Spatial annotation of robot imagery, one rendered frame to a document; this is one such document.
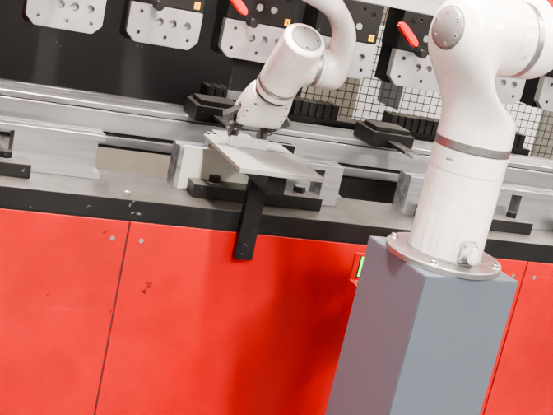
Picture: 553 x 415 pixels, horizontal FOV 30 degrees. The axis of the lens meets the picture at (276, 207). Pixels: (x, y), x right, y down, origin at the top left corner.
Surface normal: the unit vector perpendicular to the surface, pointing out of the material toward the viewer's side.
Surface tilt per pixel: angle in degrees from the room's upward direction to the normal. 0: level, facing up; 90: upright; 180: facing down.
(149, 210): 90
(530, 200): 90
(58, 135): 90
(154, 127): 90
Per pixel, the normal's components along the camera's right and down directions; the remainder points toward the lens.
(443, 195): -0.54, 0.11
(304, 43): 0.37, -0.50
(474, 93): -0.47, 0.63
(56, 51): 0.33, 0.31
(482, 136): -0.01, 0.24
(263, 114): 0.09, 0.85
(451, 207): -0.36, 0.17
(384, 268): -0.89, -0.07
